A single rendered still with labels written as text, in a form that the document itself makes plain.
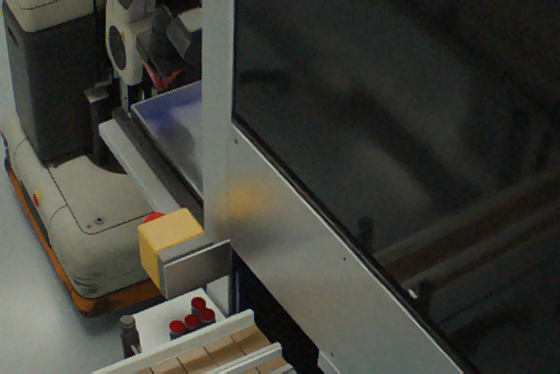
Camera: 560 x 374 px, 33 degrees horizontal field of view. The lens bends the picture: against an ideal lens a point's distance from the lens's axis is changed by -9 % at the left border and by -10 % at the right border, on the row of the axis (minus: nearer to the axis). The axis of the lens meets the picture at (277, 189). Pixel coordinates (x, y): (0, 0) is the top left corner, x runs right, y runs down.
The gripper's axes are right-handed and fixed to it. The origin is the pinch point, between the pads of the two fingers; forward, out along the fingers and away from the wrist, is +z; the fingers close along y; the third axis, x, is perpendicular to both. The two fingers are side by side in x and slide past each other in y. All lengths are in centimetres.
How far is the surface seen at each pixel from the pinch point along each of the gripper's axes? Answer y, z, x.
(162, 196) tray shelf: 18.6, 2.0, -9.0
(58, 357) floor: -10, 98, -19
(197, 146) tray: 11.5, 3.2, 0.9
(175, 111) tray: 1.9, 5.2, 2.0
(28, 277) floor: -39, 104, -15
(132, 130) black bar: 4.2, 3.0, -7.2
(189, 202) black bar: 23.2, -1.1, -7.1
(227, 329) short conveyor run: 49, -13, -17
